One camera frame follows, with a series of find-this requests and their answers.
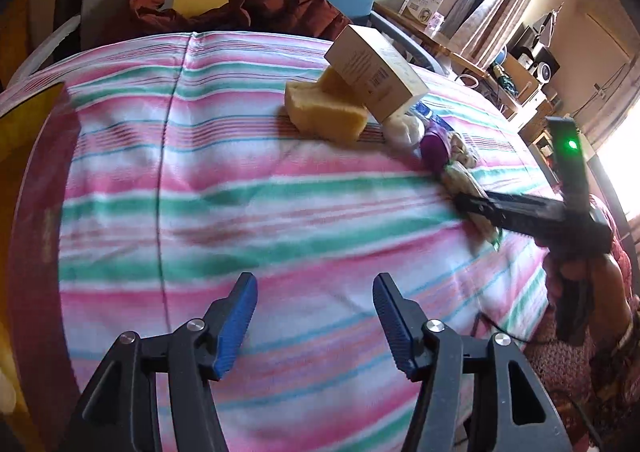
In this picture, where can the white carton with picture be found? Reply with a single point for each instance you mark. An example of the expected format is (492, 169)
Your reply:
(420, 1)

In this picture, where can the person's patterned clothing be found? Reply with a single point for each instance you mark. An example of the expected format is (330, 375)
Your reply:
(560, 367)

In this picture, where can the striped bedsheet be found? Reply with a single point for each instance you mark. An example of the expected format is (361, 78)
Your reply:
(250, 182)

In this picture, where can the person's right hand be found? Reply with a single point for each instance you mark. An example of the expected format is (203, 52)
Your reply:
(562, 269)

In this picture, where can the blue tissue packet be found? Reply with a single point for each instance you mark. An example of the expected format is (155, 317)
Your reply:
(432, 114)

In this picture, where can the dark red jacket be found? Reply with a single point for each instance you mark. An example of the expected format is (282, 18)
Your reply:
(280, 11)

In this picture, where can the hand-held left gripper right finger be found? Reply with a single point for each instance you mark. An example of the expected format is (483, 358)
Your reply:
(395, 327)

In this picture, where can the beige sock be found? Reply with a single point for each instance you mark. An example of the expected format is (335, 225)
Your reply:
(462, 176)

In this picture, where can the beige cardboard box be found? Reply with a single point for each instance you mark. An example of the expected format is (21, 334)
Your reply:
(370, 66)

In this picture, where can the wooden desk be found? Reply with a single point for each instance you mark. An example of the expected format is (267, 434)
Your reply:
(450, 51)

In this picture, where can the person's right forearm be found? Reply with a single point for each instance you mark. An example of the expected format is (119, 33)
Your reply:
(607, 282)

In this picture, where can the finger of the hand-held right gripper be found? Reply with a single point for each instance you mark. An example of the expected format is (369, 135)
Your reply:
(505, 204)
(510, 226)

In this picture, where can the black stereo speaker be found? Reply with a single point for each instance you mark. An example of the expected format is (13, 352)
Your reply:
(542, 64)

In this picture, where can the brown cardboard box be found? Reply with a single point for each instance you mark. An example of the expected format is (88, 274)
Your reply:
(522, 76)

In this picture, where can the purple snack packet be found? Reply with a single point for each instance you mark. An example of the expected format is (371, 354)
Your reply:
(432, 149)

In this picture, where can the small pink packet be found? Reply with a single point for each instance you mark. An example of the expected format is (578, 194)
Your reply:
(436, 24)

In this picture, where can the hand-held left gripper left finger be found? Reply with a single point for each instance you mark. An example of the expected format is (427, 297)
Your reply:
(235, 327)

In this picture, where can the white cup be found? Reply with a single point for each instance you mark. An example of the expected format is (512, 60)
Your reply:
(467, 80)

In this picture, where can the white rolled cloth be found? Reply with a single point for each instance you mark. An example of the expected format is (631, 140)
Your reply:
(402, 129)

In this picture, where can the yellow sponge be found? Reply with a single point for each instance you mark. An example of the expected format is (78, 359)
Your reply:
(325, 116)

